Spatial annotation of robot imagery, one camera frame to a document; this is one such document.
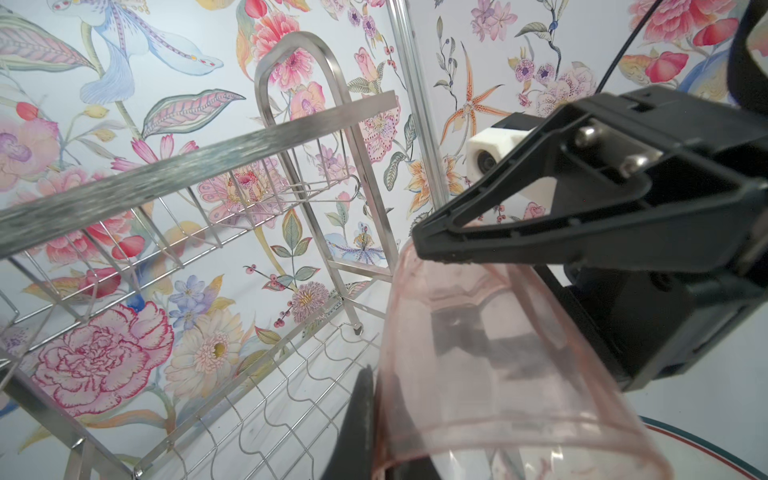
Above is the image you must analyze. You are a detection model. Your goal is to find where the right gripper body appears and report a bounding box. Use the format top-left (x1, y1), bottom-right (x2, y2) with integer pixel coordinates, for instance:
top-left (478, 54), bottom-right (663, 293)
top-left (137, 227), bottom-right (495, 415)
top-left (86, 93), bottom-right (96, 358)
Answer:
top-left (539, 239), bottom-right (767, 391)

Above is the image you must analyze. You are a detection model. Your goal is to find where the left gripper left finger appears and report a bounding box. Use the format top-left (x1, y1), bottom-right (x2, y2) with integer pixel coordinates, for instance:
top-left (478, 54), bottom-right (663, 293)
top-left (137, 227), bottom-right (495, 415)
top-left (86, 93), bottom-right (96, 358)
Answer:
top-left (321, 366), bottom-right (375, 480)

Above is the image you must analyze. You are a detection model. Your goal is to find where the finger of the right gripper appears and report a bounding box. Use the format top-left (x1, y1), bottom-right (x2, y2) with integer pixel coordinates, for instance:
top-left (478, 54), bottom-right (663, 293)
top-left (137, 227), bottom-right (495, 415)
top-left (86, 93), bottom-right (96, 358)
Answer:
top-left (412, 87), bottom-right (767, 265)

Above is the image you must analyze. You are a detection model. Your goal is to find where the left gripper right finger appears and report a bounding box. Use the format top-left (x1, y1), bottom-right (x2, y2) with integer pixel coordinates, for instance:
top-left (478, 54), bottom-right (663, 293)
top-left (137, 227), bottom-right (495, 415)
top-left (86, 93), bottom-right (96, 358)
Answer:
top-left (383, 383), bottom-right (440, 479)

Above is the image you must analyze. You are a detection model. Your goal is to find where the pink glass cup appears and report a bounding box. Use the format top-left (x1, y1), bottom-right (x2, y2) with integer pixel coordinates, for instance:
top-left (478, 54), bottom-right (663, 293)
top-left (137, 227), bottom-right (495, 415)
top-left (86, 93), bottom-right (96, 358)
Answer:
top-left (373, 243), bottom-right (673, 479)

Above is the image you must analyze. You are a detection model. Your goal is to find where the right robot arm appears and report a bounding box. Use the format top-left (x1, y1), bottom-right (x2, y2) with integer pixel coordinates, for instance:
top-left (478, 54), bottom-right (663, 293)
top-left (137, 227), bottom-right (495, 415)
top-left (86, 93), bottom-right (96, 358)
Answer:
top-left (412, 1), bottom-right (767, 391)

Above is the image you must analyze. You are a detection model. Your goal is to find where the chrome two-tier dish rack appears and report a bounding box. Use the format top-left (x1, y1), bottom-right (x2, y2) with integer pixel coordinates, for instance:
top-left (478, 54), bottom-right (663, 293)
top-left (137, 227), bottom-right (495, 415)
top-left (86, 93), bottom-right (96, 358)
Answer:
top-left (1, 33), bottom-right (399, 479)

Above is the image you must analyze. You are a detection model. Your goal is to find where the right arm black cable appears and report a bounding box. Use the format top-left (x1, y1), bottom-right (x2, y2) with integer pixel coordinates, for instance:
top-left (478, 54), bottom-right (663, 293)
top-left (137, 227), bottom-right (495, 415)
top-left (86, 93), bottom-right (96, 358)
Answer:
top-left (593, 0), bottom-right (667, 96)

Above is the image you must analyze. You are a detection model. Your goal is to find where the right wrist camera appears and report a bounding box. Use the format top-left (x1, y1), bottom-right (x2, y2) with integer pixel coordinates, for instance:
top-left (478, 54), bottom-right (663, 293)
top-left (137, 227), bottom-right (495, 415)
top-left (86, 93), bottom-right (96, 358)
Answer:
top-left (464, 110), bottom-right (559, 208)

